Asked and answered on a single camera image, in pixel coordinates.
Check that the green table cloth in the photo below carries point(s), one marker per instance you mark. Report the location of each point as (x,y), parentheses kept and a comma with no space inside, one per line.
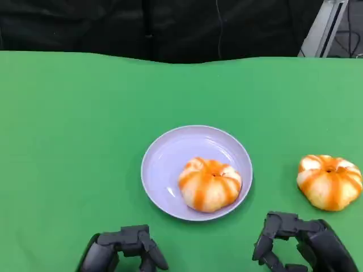
(85,113)

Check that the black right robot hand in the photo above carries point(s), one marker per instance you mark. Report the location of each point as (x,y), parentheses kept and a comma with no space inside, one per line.
(326,246)

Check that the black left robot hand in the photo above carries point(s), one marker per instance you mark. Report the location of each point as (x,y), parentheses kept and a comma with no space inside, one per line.
(99,255)

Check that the lilac plate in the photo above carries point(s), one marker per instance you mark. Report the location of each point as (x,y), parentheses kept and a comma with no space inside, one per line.
(164,158)

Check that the orange and white bread roll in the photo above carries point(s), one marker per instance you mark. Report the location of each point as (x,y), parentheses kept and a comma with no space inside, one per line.
(210,187)
(329,187)

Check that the grey metal frame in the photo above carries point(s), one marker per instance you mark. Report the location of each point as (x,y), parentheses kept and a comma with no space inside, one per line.
(323,31)

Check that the black backdrop curtain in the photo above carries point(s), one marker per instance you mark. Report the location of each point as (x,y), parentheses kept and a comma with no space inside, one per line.
(99,25)

